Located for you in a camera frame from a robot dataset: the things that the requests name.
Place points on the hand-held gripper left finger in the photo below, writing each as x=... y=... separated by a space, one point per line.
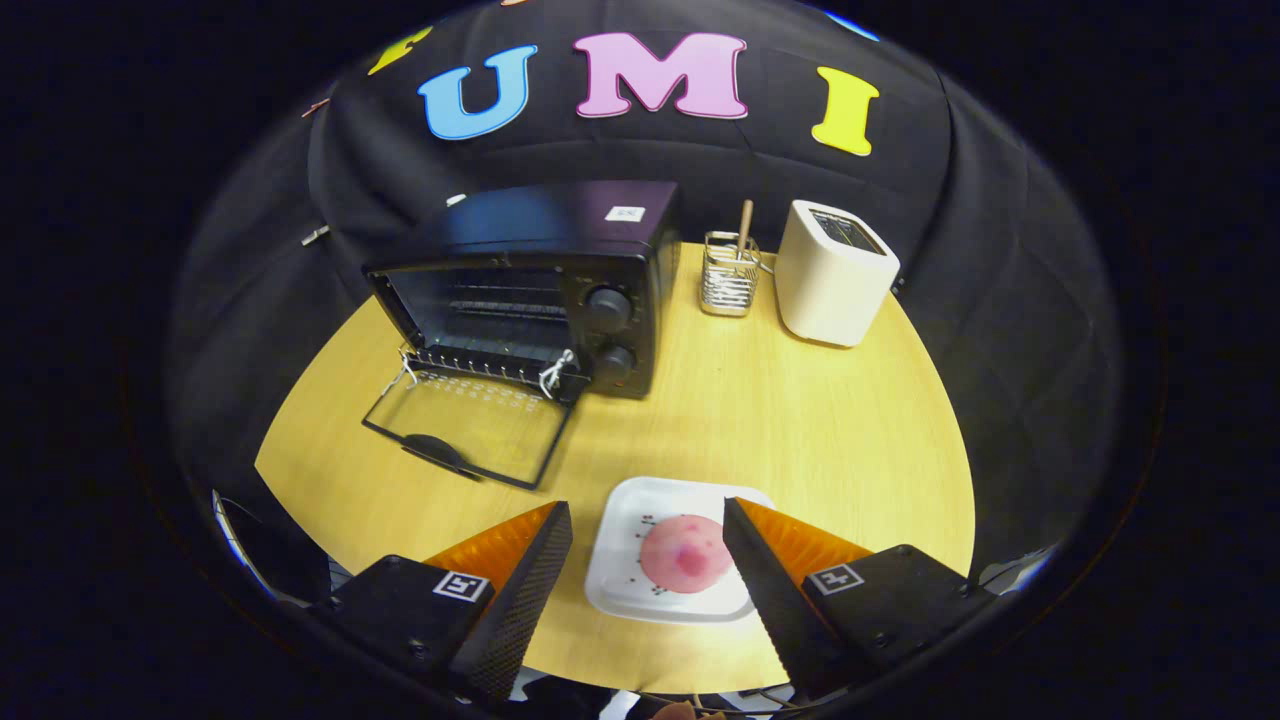
x=520 y=600

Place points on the black toaster oven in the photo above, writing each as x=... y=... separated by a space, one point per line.
x=540 y=225

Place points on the metal oven rack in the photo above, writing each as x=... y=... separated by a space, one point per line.
x=480 y=362

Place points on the wooden stick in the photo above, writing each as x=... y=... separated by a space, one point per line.
x=745 y=225

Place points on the white square plate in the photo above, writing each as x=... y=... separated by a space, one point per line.
x=620 y=580

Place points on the pink round bun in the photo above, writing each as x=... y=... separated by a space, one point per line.
x=680 y=555

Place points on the black oven knob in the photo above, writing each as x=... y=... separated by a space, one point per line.
x=608 y=308
x=615 y=362

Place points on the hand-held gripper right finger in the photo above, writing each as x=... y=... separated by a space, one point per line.
x=775 y=610

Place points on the white toaster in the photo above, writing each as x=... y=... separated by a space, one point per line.
x=830 y=290

